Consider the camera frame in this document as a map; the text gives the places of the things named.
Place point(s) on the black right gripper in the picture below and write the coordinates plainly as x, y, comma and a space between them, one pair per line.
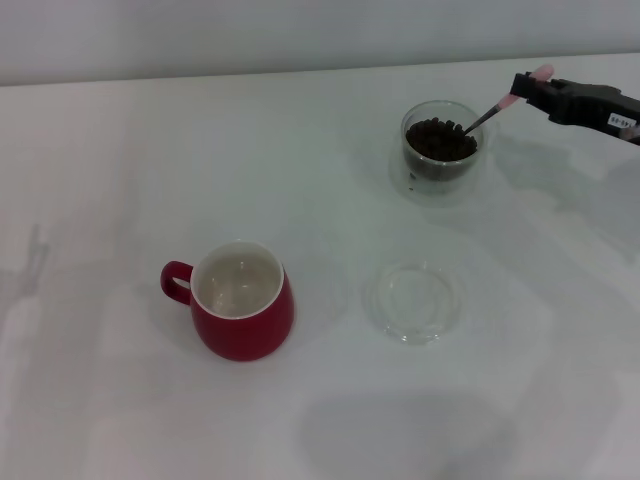
590, 110

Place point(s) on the red ceramic mug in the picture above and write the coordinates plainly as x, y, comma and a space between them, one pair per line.
250, 335

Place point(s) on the dark coffee beans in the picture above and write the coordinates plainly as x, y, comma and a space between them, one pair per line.
435, 142

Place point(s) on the clear glass cup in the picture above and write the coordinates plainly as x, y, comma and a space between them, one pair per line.
442, 172

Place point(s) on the clear glass saucer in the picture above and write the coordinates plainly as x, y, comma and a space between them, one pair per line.
415, 300

